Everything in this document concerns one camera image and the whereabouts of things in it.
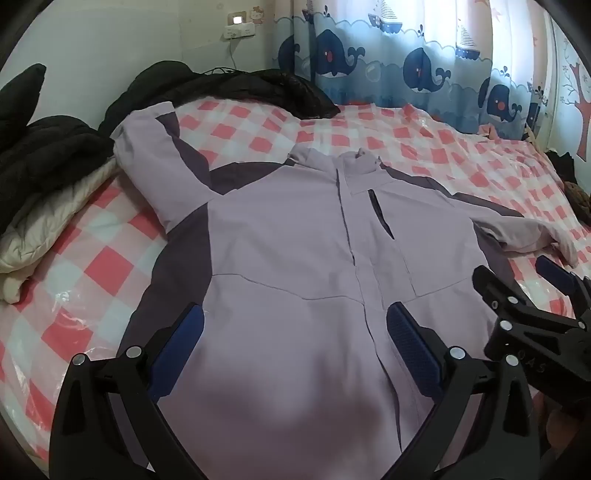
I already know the black fleece coat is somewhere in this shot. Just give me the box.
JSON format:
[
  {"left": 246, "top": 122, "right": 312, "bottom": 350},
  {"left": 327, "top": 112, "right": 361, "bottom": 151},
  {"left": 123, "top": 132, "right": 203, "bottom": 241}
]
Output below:
[{"left": 0, "top": 63, "right": 116, "bottom": 236}]

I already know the lilac and purple jacket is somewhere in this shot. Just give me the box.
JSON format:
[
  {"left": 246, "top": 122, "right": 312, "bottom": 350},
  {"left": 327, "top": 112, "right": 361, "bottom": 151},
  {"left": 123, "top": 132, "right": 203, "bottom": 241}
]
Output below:
[{"left": 113, "top": 102, "right": 580, "bottom": 480}]

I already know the white wardrobe with tree sticker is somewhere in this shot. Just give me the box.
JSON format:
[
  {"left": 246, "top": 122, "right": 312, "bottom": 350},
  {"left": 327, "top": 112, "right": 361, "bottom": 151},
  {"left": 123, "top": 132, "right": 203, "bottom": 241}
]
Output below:
[{"left": 549, "top": 23, "right": 591, "bottom": 162}]

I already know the pink checkered bed sheet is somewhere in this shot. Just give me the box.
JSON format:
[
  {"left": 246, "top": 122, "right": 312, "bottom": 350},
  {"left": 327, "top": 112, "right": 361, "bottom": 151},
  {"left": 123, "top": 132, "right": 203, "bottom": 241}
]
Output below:
[{"left": 0, "top": 99, "right": 591, "bottom": 462}]

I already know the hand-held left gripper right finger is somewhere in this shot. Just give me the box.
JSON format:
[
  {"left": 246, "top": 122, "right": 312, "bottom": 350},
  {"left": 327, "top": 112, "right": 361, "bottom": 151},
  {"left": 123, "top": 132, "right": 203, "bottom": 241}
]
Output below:
[{"left": 385, "top": 302, "right": 541, "bottom": 480}]

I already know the thin charging cable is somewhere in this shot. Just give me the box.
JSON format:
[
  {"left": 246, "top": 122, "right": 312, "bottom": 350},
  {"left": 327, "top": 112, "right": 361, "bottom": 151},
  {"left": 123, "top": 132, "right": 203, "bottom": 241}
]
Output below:
[{"left": 202, "top": 39, "right": 243, "bottom": 78}]

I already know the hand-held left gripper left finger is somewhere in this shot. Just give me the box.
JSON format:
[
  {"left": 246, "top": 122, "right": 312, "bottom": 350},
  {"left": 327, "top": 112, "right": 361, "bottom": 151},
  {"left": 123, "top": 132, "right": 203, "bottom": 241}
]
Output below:
[{"left": 50, "top": 302, "right": 206, "bottom": 480}]

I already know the whale print curtain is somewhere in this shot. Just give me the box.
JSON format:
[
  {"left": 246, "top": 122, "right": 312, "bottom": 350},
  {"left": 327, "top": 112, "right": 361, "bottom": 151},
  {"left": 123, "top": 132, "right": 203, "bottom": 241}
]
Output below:
[{"left": 277, "top": 0, "right": 561, "bottom": 139}]

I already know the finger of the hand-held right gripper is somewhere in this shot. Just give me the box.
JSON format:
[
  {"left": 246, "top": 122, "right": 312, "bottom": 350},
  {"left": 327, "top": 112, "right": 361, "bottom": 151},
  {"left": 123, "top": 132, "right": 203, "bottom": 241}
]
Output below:
[
  {"left": 472, "top": 265, "right": 525, "bottom": 333},
  {"left": 536, "top": 255, "right": 591, "bottom": 320}
]

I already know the brown fuzzy cloth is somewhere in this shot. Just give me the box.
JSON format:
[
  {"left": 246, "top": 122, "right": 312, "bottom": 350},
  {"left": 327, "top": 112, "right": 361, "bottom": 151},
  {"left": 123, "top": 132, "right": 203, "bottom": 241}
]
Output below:
[{"left": 566, "top": 182, "right": 591, "bottom": 213}]

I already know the dark clothes pile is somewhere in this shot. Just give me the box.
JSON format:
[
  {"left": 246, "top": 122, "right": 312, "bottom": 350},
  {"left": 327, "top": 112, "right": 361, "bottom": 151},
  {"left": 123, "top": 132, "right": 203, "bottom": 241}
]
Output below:
[{"left": 545, "top": 148, "right": 591, "bottom": 185}]

